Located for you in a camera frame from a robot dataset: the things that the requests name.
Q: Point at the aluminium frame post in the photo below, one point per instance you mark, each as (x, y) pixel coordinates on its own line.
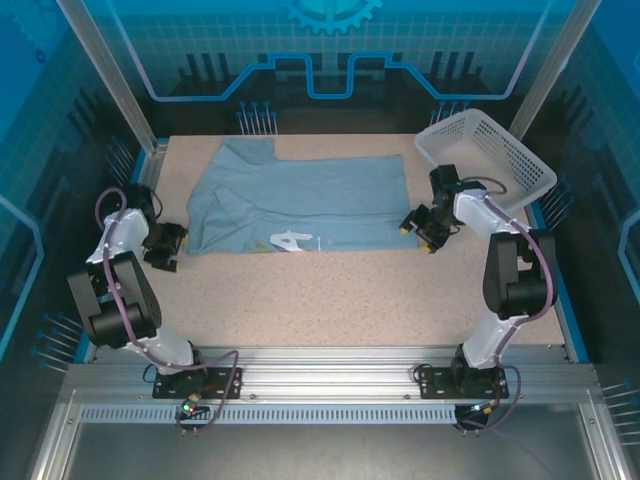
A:
(555, 65)
(112, 70)

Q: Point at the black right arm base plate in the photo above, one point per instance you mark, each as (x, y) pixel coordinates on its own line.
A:
(440, 385)

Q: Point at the grey metal shelf panel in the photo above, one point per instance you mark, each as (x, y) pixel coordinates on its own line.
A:
(320, 455)

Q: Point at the small board with green light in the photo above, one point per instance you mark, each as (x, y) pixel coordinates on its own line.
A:
(190, 406)
(479, 408)

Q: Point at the light blue printed t-shirt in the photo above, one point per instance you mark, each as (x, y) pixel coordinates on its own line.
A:
(310, 200)

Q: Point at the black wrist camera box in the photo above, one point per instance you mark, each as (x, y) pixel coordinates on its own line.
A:
(419, 216)
(172, 232)

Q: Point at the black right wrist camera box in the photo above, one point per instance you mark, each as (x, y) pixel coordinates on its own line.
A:
(419, 216)

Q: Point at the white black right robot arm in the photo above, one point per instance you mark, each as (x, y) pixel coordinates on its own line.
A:
(510, 280)

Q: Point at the white perforated plastic basket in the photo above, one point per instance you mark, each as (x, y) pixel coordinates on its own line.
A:
(500, 150)

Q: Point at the aluminium mounting rail beam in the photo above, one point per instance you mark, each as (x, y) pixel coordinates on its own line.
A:
(330, 370)

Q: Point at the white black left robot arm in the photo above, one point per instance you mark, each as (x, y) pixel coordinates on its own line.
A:
(125, 290)

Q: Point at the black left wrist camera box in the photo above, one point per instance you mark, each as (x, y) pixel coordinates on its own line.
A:
(172, 232)

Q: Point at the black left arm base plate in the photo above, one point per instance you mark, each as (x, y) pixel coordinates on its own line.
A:
(172, 385)

